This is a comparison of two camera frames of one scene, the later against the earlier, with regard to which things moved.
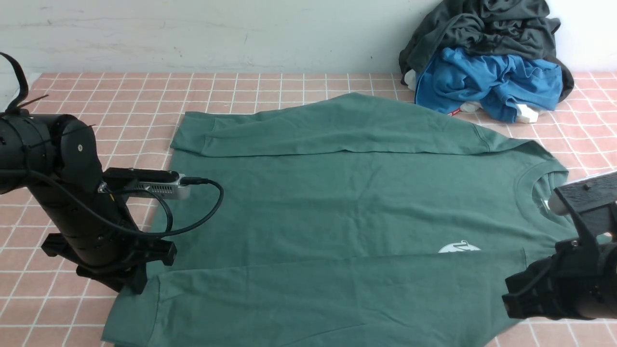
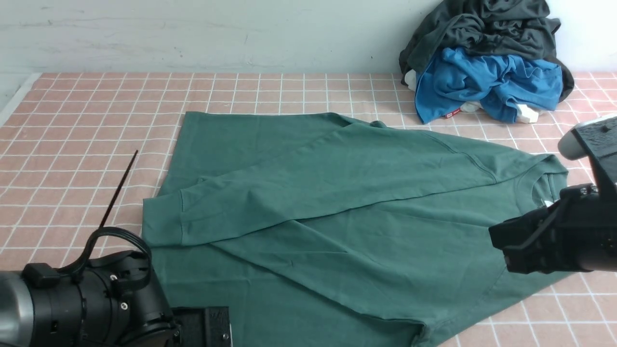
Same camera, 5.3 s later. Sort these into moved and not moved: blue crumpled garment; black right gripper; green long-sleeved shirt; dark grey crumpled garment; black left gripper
Moved: black left gripper; black right gripper; green long-sleeved shirt
Not moved: blue crumpled garment; dark grey crumpled garment
